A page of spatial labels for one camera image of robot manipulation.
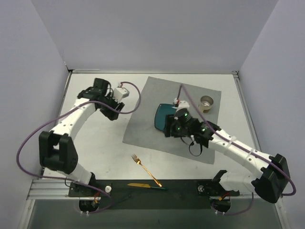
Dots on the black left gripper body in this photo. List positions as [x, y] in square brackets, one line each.
[114, 109]

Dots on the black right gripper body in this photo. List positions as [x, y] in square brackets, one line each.
[168, 126]

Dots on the teal square plate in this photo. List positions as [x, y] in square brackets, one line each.
[162, 111]

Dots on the grey cloth placemat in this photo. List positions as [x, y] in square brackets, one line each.
[141, 132]

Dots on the white steel cup brown band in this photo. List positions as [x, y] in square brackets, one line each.
[205, 104]

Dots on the gold fork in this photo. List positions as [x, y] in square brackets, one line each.
[138, 161]

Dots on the gold knife teal handle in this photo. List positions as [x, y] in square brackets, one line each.
[140, 185]

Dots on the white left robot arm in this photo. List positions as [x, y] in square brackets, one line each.
[56, 147]

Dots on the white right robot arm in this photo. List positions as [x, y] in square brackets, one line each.
[269, 174]

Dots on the black front mat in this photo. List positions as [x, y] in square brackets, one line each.
[135, 204]

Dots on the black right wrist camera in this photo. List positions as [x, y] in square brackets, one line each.
[181, 109]

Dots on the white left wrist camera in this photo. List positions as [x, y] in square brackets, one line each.
[120, 93]

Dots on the aluminium front rail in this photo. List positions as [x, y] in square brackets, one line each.
[47, 189]

